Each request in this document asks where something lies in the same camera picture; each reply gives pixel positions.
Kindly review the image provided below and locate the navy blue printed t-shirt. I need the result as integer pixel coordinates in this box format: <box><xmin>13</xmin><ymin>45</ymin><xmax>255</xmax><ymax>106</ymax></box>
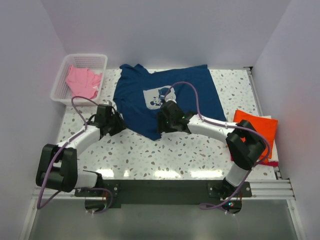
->
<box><xmin>113</xmin><ymin>64</ymin><xmax>226</xmax><ymax>141</ymax></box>

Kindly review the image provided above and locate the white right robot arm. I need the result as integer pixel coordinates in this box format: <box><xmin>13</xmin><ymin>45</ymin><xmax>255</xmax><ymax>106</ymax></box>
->
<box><xmin>156</xmin><ymin>100</ymin><xmax>271</xmax><ymax>197</ymax></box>

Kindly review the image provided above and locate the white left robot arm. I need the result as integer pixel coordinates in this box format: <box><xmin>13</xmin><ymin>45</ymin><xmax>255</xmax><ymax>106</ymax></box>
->
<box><xmin>35</xmin><ymin>104</ymin><xmax>126</xmax><ymax>196</ymax></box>

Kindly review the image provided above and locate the pink t-shirt in basket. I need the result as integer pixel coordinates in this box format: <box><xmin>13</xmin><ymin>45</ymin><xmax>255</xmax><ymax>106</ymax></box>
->
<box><xmin>65</xmin><ymin>65</ymin><xmax>102</xmax><ymax>99</ymax></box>

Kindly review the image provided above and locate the white plastic basket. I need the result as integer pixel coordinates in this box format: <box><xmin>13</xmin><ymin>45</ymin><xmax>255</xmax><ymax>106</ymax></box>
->
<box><xmin>50</xmin><ymin>53</ymin><xmax>108</xmax><ymax>106</ymax></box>

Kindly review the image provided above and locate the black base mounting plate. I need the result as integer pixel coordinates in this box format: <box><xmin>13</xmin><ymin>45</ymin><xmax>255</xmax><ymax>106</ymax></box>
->
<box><xmin>74</xmin><ymin>179</ymin><xmax>253</xmax><ymax>215</ymax></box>

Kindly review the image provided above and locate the orange folded t-shirt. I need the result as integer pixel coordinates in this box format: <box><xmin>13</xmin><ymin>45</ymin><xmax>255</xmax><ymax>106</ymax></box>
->
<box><xmin>233</xmin><ymin>109</ymin><xmax>279</xmax><ymax>167</ymax></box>

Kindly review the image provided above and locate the white folded t-shirt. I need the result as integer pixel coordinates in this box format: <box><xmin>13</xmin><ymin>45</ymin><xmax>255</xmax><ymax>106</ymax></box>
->
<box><xmin>256</xmin><ymin>115</ymin><xmax>279</xmax><ymax>162</ymax></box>

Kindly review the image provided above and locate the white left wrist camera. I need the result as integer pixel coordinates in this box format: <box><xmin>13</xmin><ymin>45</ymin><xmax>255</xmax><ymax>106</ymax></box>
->
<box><xmin>103</xmin><ymin>100</ymin><xmax>113</xmax><ymax>107</ymax></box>

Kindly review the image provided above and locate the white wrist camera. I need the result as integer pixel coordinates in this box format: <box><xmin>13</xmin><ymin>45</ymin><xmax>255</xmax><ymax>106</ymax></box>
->
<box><xmin>103</xmin><ymin>100</ymin><xmax>113</xmax><ymax>107</ymax></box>
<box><xmin>164</xmin><ymin>96</ymin><xmax>177</xmax><ymax>103</ymax></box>

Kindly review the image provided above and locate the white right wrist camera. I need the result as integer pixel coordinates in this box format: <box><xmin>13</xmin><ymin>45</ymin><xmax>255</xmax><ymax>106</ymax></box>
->
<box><xmin>164</xmin><ymin>96</ymin><xmax>177</xmax><ymax>103</ymax></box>

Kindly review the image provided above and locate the aluminium frame rail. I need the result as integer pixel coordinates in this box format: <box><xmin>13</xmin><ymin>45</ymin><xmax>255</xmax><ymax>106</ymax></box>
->
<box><xmin>246</xmin><ymin>67</ymin><xmax>296</xmax><ymax>201</ymax></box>

